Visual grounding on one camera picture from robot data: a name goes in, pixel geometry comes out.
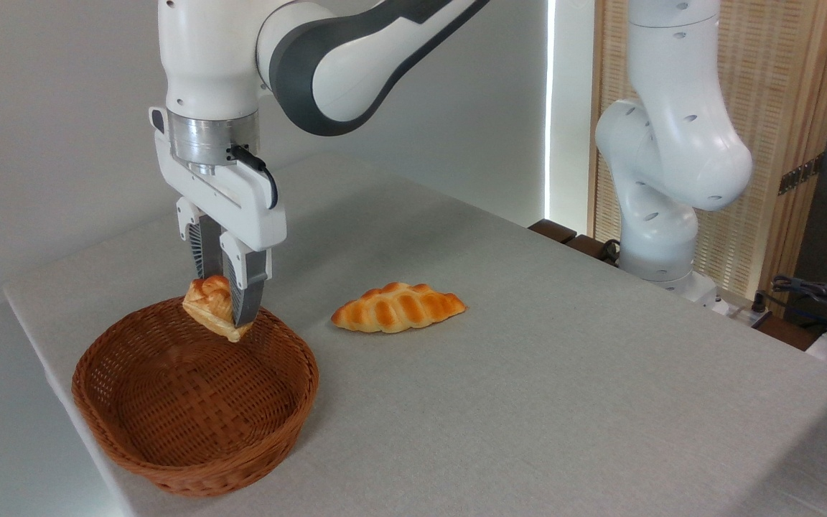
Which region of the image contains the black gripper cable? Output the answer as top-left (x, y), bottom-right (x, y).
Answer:
top-left (227, 145), bottom-right (279, 210)

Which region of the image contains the grey tablecloth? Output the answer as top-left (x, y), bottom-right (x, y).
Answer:
top-left (3, 152), bottom-right (827, 517)

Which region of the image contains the dark wooden platform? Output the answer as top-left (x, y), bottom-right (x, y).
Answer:
top-left (528, 219), bottom-right (622, 268)

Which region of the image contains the dark metal screen hinge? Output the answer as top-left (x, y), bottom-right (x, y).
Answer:
top-left (777, 152), bottom-right (826, 196)

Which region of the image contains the long braided bread loaf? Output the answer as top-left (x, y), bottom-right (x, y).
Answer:
top-left (331, 281), bottom-right (467, 335)

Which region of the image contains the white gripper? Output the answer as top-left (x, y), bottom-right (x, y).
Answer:
top-left (149, 106), bottom-right (289, 328)

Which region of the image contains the brown wicker basket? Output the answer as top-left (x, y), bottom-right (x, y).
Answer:
top-left (72, 296), bottom-right (320, 499)

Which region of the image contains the bamboo slat screen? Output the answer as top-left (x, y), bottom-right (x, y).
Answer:
top-left (587, 0), bottom-right (827, 302)

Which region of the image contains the small triangular puff pastry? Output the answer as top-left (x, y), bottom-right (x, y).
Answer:
top-left (182, 275), bottom-right (253, 343)

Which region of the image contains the bundle of dark cables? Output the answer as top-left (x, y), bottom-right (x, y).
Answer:
top-left (770, 273), bottom-right (827, 332)

